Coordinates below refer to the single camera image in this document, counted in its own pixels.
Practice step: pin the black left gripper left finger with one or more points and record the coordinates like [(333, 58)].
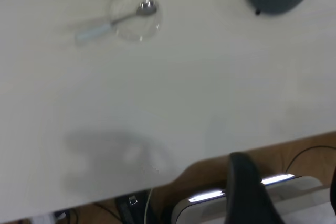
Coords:
[(244, 195)]

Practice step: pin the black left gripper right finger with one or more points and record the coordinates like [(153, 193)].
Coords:
[(335, 190)]

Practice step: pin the silver rounded base housing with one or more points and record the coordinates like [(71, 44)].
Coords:
[(296, 197)]

